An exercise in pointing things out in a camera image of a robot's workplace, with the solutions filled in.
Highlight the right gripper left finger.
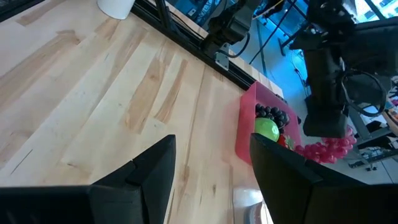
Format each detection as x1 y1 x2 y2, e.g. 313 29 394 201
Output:
0 134 177 224

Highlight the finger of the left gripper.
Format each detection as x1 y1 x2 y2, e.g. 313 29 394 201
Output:
303 105 349 139

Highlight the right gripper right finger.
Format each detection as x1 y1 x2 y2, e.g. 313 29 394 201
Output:
249 133 398 224

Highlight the purple grape bunch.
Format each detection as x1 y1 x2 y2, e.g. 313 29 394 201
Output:
294 126 358 165

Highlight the red strawberry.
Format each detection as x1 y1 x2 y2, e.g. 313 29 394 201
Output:
277 134 295 150

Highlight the black grape bunch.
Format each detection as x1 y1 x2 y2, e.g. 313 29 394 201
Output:
254 103 290 130

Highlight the green apple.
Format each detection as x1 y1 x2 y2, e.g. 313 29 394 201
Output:
254 117 280 142

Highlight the tuna can silver lid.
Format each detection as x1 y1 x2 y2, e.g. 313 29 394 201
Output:
232 187 267 224

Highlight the pink plastic bin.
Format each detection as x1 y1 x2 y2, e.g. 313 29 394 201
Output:
235 81 302 166

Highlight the small plant white pot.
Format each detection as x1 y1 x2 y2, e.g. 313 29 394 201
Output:
96 0 136 20

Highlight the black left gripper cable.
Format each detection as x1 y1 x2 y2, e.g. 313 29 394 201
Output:
340 68 389 118

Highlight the silver frame bracket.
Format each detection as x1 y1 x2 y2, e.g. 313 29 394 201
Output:
214 51 231 71

